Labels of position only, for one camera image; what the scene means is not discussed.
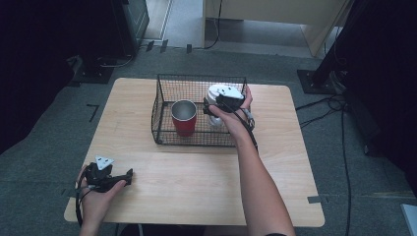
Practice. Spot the black stand with base plate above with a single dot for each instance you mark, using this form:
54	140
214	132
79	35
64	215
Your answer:
323	80

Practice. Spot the black cabinet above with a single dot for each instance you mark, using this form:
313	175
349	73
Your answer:
131	23

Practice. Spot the light wooden cabinet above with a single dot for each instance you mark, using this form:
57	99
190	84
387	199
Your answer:
278	11

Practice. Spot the person's right hand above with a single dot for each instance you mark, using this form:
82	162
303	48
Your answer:
234	123

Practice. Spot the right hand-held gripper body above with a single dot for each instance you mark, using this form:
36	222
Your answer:
231	100

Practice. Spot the person's legs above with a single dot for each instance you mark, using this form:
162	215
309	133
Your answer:
183	231

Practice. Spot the grey tape strip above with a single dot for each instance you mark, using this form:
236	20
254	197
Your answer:
314	199

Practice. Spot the white flat object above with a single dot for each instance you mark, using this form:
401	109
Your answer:
410	219

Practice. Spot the red cup with steel inside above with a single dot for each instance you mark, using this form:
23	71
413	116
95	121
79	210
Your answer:
184	126

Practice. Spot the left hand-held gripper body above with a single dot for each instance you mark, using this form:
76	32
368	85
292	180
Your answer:
98	178

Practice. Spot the dark curtain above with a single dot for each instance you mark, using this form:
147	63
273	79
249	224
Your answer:
387	82
39	65

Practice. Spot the black floor tape strip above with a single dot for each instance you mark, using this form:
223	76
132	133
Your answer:
164	46
189	48

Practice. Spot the person's left hand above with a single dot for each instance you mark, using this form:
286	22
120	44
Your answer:
95	206

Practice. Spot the black floor base plate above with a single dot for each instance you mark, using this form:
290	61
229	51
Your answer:
93	73

